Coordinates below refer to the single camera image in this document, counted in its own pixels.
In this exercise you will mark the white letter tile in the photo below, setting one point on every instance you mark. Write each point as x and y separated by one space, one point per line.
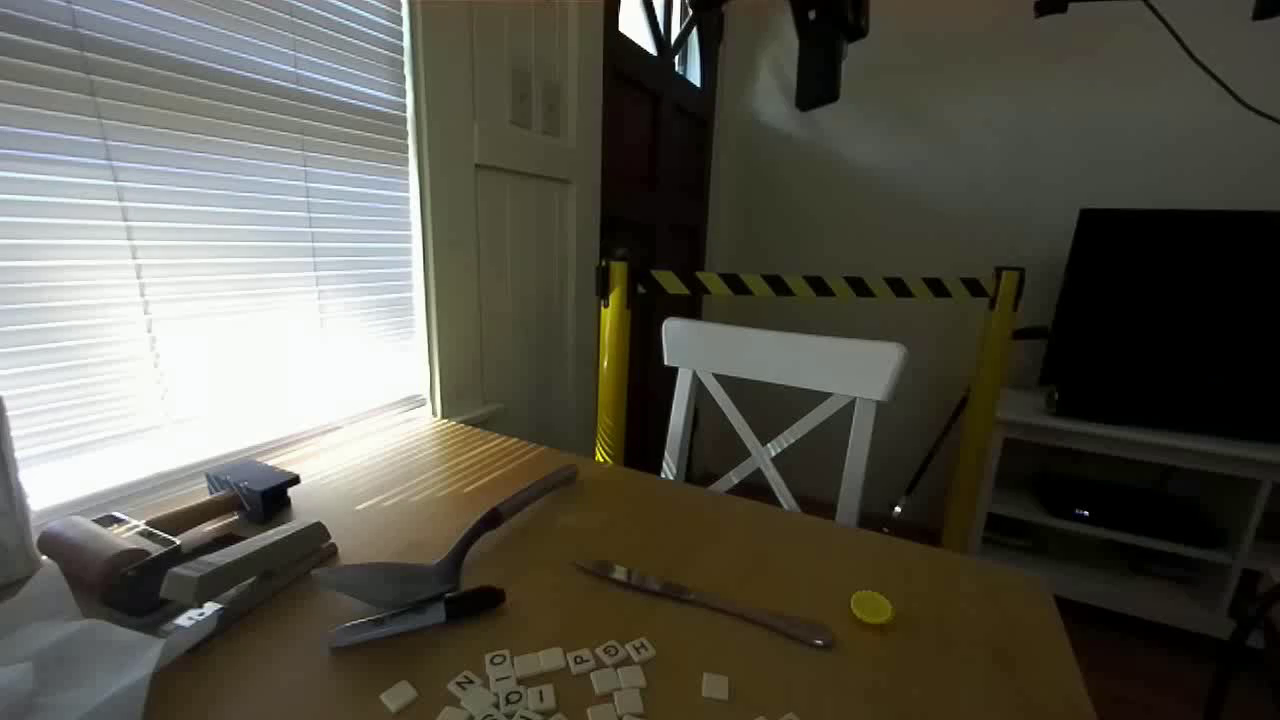
713 687
609 655
641 649
580 660
399 695

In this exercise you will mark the white wooden chair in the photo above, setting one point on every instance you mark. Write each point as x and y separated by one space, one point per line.
851 378

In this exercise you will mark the yellow black striped barrier tape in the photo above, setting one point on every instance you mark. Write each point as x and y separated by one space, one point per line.
810 287

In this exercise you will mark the yellow bottle cap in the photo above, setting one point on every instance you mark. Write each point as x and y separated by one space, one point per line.
875 611

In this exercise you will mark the black metal spatula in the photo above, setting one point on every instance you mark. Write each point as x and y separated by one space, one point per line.
399 586

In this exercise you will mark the white window blinds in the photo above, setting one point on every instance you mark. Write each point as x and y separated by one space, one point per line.
207 229

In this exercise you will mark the grey stapler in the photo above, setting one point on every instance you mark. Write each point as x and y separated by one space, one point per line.
230 582

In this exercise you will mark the black television screen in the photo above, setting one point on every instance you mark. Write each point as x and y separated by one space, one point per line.
1170 316

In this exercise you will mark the black device on shelf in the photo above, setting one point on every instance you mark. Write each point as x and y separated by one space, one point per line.
1130 509

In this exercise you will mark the white tv stand shelf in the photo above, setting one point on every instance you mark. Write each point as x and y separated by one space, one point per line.
1140 579

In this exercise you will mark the black handled knife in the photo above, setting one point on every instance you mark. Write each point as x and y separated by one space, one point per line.
418 616

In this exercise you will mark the yellow black barrier post right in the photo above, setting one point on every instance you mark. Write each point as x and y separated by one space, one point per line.
965 491

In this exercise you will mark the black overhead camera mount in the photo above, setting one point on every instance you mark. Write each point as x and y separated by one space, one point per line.
824 28

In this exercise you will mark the wooden handled mallet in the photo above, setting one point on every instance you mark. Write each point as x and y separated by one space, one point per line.
247 491

